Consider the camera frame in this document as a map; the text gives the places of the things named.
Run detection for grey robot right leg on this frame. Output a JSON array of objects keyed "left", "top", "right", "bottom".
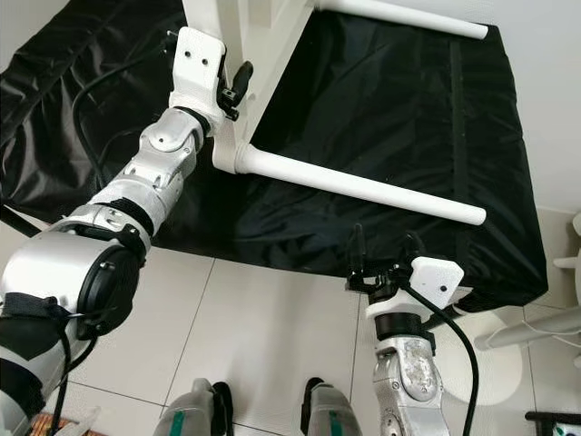
[{"left": 298, "top": 378, "right": 375, "bottom": 436}]

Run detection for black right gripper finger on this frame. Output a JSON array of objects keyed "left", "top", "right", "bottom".
[
  {"left": 346, "top": 223, "right": 367, "bottom": 276},
  {"left": 399, "top": 233, "right": 427, "bottom": 272}
]

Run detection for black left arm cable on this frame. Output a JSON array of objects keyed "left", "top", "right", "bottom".
[{"left": 69, "top": 48, "right": 175, "bottom": 184}]

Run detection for black cloth table cover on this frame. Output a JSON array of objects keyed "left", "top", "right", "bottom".
[{"left": 0, "top": 0, "right": 550, "bottom": 312}]

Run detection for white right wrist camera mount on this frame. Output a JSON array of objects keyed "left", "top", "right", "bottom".
[{"left": 365, "top": 255, "right": 466, "bottom": 319}]

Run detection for black floor stand bar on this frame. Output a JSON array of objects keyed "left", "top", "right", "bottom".
[{"left": 523, "top": 410, "right": 581, "bottom": 427}]

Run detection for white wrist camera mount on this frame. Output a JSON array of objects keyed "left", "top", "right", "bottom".
[
  {"left": 365, "top": 255, "right": 466, "bottom": 319},
  {"left": 167, "top": 25, "right": 229, "bottom": 121}
]

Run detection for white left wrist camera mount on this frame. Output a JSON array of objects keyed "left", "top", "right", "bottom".
[{"left": 167, "top": 25, "right": 229, "bottom": 121}]

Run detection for grey robot left leg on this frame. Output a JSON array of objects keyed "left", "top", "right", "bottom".
[{"left": 151, "top": 378, "right": 234, "bottom": 436}]

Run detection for grey robot leg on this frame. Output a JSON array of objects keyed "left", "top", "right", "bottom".
[
  {"left": 298, "top": 378, "right": 375, "bottom": 436},
  {"left": 151, "top": 378, "right": 234, "bottom": 436}
]

